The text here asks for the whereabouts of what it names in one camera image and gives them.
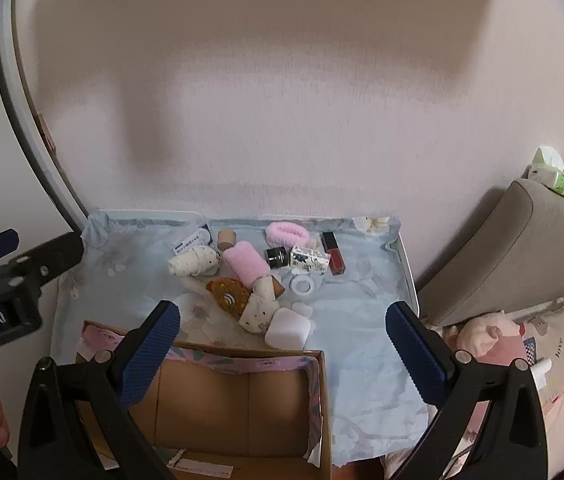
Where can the pink plush toy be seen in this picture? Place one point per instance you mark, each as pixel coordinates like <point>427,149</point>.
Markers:
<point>481,332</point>

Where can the red lip gloss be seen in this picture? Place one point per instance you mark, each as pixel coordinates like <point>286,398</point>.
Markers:
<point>334,257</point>

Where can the pink fluffy scrunchie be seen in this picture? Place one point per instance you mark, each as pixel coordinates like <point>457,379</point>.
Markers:
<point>287,234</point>

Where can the cream dotted sock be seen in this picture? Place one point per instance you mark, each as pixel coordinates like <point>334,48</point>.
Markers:
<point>194,262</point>
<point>261,312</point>

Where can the small printed carton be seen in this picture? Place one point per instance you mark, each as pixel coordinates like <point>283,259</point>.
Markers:
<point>309,259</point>

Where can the blue floral tablecloth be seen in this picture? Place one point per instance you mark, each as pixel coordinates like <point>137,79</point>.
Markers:
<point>361,320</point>

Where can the white desktop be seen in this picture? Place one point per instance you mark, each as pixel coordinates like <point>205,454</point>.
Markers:
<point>408,275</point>

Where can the wooden cork cap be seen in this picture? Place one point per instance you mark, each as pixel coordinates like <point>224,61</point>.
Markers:
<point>227,240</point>

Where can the pink printed pillow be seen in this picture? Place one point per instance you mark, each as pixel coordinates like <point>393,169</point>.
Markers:
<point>561,360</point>

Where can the clear plastic package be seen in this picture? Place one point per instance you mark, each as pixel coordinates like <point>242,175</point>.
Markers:
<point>194,239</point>

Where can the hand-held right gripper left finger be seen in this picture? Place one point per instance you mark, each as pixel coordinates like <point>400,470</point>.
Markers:
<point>154,355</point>

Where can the white curved frame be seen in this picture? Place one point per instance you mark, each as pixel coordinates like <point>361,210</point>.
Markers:
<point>17,110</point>

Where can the small black jar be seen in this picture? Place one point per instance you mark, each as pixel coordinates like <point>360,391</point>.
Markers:
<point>277,257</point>

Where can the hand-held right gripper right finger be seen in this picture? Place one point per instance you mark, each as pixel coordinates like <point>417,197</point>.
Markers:
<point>416,355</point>

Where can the white sponge block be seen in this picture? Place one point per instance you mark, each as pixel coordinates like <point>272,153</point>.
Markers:
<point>287,330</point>

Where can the pink fluffy towel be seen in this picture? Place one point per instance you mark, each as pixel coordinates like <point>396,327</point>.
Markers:
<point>247,262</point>

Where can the cardboard box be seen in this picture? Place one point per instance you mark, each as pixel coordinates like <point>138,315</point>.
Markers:
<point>222,410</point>

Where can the grey sofa cushion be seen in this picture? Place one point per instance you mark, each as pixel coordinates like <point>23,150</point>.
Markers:
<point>501,250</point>

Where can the brown plush bear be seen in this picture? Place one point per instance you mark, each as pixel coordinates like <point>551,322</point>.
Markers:
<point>229,299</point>

